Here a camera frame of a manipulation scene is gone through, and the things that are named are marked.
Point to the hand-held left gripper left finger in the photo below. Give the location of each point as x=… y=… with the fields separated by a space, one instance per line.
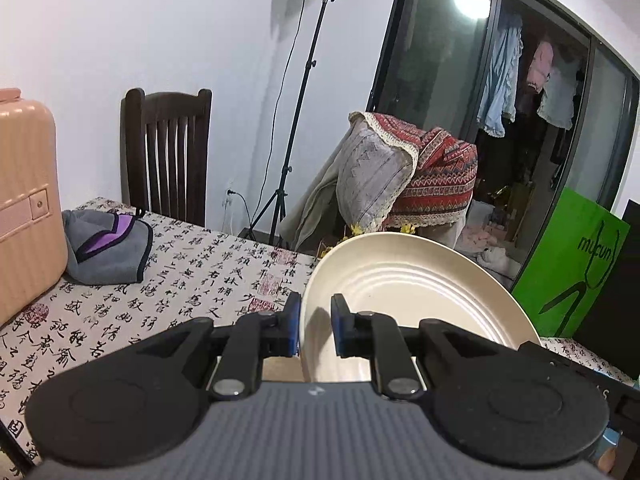
x=293 y=325

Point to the pink hard-shell suitcase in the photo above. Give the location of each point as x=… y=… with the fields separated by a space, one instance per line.
x=25 y=185

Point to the pink hanging garment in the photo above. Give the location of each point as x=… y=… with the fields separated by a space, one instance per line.
x=541 y=67

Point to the black paper bag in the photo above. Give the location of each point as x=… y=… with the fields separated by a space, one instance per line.
x=620 y=300

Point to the grey lace-trimmed cushion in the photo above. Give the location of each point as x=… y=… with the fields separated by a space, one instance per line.
x=375 y=175

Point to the red patterned blanket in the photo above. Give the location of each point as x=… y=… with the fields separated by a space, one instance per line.
x=440 y=180

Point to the cream plate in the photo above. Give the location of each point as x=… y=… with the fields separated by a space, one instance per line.
x=415 y=280

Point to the light blue hanging shirt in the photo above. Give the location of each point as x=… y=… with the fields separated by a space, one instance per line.
x=500 y=75

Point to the white hanging garment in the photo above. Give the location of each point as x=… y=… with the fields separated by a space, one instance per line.
x=560 y=100

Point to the yellow flower branch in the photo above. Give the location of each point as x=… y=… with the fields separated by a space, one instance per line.
x=356 y=230

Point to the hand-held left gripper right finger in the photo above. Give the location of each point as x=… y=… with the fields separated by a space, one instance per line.
x=339 y=325

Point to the beige cloth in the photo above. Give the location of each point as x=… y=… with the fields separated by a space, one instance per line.
x=315 y=200

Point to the dark wooden chair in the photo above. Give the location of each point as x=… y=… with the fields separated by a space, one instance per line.
x=165 y=160

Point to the green paper bag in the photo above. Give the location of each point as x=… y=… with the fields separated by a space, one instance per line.
x=565 y=260

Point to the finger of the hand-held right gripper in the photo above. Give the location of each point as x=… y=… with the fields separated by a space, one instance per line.
x=575 y=367

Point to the grey purple fabric pouch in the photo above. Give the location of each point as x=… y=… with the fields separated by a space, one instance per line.
x=105 y=250

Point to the dark sliding glass door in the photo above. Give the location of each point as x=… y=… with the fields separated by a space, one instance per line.
x=435 y=60

